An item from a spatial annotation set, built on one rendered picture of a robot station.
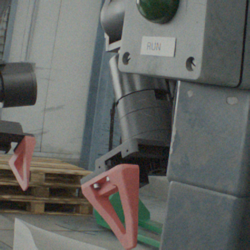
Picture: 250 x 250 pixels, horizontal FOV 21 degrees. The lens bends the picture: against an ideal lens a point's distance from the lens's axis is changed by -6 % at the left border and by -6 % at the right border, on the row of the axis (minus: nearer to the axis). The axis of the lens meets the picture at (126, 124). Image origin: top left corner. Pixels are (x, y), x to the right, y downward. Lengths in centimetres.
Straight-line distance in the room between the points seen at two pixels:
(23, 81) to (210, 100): 70
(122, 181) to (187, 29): 27
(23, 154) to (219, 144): 65
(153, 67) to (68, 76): 877
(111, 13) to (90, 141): 865
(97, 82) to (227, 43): 897
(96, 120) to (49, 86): 83
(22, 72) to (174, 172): 69
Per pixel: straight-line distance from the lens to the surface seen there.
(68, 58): 914
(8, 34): 857
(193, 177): 43
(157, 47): 39
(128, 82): 70
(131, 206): 63
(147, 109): 68
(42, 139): 905
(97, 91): 935
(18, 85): 109
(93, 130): 937
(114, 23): 73
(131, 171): 63
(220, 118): 41
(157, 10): 38
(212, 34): 37
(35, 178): 615
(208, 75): 37
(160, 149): 67
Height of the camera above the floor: 123
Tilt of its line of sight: 3 degrees down
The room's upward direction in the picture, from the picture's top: 7 degrees clockwise
